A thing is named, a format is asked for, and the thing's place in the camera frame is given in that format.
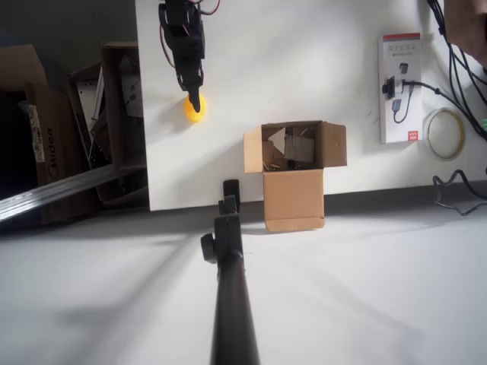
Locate yellowish clear tape roll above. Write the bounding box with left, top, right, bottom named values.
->
left=422, top=107, right=466, bottom=163

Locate open brown cardboard box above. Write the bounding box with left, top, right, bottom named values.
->
left=243, top=120, right=348, bottom=233

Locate yellow rubber duck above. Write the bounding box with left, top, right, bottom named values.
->
left=183, top=94, right=208, bottom=125

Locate black webcam cable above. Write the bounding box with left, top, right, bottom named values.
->
left=402, top=79, right=487, bottom=138

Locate person's forearm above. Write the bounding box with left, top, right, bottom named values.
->
left=444, top=0, right=487, bottom=75

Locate large Midea cardboard box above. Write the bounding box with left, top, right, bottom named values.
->
left=0, top=44, right=102, bottom=229

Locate grey-brown cardboard sheet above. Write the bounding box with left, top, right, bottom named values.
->
left=284, top=135, right=316, bottom=163

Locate black camera stand pole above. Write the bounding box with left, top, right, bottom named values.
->
left=200, top=178, right=262, bottom=365

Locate white printed label strip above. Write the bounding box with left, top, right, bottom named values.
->
left=17, top=100, right=45, bottom=163

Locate perforated metal bracket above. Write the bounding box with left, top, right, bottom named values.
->
left=75, top=70, right=107, bottom=130

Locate silver aluminium extrusion bar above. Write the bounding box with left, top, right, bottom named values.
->
left=0, top=165, right=148, bottom=225

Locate kinked black cable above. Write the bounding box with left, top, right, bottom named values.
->
left=432, top=169, right=487, bottom=217

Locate red servo cable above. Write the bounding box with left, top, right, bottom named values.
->
left=158, top=24, right=177, bottom=69

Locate white paper scrap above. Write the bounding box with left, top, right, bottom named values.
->
left=267, top=127, right=287, bottom=156

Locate cardboard box of metal parts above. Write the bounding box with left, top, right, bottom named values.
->
left=66, top=41, right=148, bottom=208

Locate white and red product box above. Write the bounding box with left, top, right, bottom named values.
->
left=377, top=32, right=425, bottom=144

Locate small black webcam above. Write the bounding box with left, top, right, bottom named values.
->
left=381, top=75, right=404, bottom=102

